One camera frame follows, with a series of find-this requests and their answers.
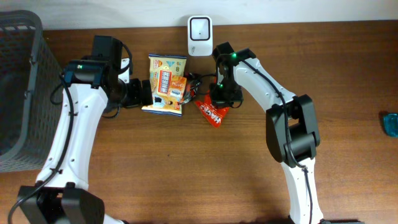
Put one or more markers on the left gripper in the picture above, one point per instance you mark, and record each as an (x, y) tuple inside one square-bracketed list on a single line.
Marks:
[(137, 98)]

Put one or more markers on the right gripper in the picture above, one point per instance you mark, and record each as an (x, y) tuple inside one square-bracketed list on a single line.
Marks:
[(218, 100)]

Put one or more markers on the red snack packet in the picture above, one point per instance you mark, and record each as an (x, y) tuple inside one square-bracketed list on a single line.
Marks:
[(213, 114)]

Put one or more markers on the yellow snack bag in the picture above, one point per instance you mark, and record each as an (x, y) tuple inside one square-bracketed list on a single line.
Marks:
[(162, 69)]

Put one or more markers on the dark crinkled wrapper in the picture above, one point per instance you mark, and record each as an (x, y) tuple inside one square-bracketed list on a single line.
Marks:
[(191, 87)]

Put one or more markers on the orange small packet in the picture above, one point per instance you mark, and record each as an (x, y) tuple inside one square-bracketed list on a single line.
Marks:
[(177, 87)]

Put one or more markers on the blue mouthwash bottle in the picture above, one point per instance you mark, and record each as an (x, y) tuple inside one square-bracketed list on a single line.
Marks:
[(390, 124)]

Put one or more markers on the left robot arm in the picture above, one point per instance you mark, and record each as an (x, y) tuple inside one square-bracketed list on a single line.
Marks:
[(92, 87)]

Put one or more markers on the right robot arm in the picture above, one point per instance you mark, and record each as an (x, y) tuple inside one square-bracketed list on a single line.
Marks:
[(292, 133)]

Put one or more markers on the white barcode scanner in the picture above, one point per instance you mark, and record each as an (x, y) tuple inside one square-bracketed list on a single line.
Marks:
[(200, 36)]

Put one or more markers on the grey plastic basket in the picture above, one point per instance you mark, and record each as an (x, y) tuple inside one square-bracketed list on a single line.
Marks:
[(29, 74)]

